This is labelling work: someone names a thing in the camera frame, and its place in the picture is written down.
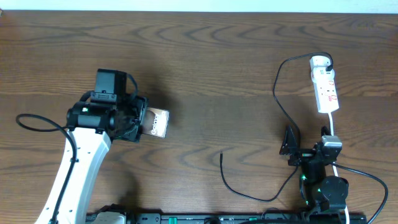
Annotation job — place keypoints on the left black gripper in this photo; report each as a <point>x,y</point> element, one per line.
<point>140,104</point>

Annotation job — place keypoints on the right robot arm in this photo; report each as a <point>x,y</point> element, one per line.
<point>324,194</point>

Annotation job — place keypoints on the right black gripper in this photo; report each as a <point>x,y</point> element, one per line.
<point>290,147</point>

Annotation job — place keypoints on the white power strip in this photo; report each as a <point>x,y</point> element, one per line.
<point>325,90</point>

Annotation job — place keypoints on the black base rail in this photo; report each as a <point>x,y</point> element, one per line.
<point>116,214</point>

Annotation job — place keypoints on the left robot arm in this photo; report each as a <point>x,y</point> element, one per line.
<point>101,116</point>

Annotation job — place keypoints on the white charger plug adapter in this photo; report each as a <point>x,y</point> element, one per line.
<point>319,61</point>

